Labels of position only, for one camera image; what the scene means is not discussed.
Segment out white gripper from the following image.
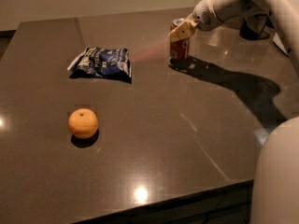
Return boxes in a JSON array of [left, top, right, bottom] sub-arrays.
[[168, 0, 222, 43]]

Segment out red coke can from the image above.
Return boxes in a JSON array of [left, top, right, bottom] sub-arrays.
[[170, 18, 190, 60]]

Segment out black mesh cup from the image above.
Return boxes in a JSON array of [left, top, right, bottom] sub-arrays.
[[239, 14, 270, 40]]

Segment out blue chip bag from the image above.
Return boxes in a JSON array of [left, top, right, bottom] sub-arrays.
[[67, 47, 132, 77]]

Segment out orange fruit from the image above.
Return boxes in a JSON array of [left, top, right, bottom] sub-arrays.
[[68, 108, 98, 139]]

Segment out dark cabinet drawers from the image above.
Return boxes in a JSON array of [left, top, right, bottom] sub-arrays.
[[74, 180, 253, 224]]

